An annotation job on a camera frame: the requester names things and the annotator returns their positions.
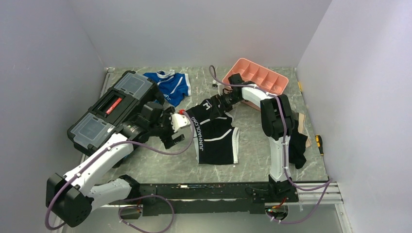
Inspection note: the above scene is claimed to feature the aluminium frame rail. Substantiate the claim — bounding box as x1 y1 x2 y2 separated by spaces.
297 182 343 205

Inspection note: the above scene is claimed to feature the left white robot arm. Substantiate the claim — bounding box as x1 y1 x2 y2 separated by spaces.
45 102 195 231

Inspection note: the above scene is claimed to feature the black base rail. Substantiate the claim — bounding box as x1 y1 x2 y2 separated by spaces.
111 182 287 216

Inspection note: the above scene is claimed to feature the yellow black screwdriver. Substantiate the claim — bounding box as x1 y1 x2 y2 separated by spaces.
315 134 324 156

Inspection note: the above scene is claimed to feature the brown cardboard piece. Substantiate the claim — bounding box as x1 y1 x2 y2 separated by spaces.
296 113 311 148

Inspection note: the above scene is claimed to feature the blue white underwear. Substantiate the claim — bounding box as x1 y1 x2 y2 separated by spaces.
143 69 191 107

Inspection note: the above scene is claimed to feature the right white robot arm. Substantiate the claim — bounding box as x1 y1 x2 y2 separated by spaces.
210 73 295 201

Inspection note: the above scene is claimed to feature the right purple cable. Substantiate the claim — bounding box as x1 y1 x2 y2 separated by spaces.
208 65 332 225

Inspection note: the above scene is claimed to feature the black white underwear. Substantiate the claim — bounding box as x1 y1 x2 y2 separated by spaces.
186 99 240 165

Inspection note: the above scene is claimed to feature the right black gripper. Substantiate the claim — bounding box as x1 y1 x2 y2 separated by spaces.
210 93 242 120

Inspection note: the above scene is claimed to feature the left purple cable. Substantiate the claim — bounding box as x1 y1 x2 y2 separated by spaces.
44 111 196 233

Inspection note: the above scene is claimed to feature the pink divided organizer tray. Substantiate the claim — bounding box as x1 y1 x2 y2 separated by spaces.
222 58 289 95

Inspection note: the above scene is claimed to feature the purple cable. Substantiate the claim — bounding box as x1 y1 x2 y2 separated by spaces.
208 65 332 225
44 111 196 233

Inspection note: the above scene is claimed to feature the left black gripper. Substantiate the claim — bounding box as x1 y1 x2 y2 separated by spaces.
149 107 185 149

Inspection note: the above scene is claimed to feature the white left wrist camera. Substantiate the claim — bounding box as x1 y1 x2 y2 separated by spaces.
171 110 191 133

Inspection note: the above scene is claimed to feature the black cloth at right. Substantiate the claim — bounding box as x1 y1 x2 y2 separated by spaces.
289 131 308 169

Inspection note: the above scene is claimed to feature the black plastic toolbox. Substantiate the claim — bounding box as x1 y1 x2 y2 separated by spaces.
67 70 165 156

